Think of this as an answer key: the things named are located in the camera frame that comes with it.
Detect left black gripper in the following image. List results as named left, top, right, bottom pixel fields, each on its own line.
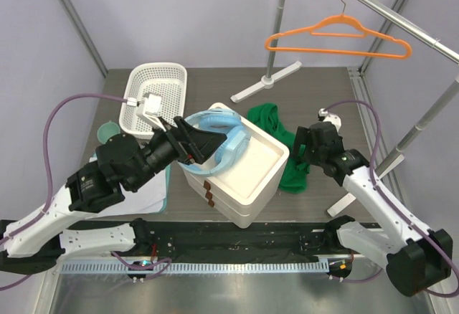
left=128, top=116, right=227, bottom=192

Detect green t shirt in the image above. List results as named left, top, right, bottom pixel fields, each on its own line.
left=246, top=102, right=311, bottom=195

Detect orange clothes hanger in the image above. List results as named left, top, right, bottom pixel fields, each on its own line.
left=264, top=0, right=412, bottom=60

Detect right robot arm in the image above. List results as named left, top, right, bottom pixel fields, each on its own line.
left=293, top=121, right=458, bottom=297

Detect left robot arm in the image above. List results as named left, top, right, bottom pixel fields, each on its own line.
left=1, top=117, right=227, bottom=275

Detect light blue headphones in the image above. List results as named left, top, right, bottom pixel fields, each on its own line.
left=179, top=108, right=251, bottom=177

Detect white stacked storage box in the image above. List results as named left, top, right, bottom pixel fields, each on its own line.
left=182, top=103, right=290, bottom=229

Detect white perforated plastic basket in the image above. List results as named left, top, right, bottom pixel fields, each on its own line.
left=118, top=62, right=187, bottom=140

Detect teal bordered mat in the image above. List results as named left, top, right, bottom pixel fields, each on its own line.
left=89, top=152, right=173, bottom=216

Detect metal clothes rack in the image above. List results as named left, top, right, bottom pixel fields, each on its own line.
left=229, top=0, right=459, bottom=218

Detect green plastic cup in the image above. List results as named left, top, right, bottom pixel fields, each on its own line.
left=97, top=121, right=120, bottom=144

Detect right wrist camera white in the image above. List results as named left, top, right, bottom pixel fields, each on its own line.
left=318, top=108, right=342, bottom=132

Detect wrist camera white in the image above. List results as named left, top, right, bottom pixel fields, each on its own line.
left=318, top=108, right=342, bottom=132
left=126, top=92, right=165, bottom=130

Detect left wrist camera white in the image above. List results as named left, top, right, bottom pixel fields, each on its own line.
left=126, top=92, right=165, bottom=130

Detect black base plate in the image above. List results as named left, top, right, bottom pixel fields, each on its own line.
left=67, top=220, right=366, bottom=262

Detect white slotted cable duct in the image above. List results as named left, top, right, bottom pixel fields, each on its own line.
left=60, top=259, right=329, bottom=275

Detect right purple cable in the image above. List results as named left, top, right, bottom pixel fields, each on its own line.
left=322, top=100, right=456, bottom=297

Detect purple cable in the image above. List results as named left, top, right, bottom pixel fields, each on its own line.
left=0, top=92, right=130, bottom=292
left=322, top=100, right=456, bottom=297

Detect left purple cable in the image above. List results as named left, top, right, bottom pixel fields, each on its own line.
left=0, top=92, right=130, bottom=292

